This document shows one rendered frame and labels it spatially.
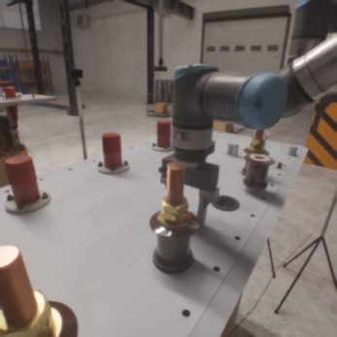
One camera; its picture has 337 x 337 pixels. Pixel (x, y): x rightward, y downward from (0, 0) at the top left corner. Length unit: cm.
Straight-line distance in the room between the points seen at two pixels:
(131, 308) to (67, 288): 12
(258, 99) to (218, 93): 7
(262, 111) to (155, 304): 35
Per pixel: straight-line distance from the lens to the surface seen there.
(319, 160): 566
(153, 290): 45
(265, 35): 1424
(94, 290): 47
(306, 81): 49
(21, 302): 27
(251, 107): 38
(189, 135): 48
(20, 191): 73
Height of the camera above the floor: 171
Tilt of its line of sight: 23 degrees down
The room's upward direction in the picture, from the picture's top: 1 degrees clockwise
